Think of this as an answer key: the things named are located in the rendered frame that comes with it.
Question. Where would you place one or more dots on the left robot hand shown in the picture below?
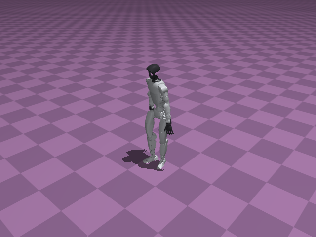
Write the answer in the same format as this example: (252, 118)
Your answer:
(168, 128)

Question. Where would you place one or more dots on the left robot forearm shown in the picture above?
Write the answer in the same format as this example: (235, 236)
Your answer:
(167, 113)

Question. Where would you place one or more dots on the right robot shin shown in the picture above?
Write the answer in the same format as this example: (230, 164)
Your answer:
(152, 146)

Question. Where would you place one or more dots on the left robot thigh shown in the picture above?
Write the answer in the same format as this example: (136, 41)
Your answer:
(162, 133)

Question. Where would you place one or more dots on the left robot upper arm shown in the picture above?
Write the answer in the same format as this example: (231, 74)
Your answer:
(164, 92)

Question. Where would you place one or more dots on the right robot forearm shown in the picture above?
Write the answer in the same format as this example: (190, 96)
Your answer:
(151, 103)

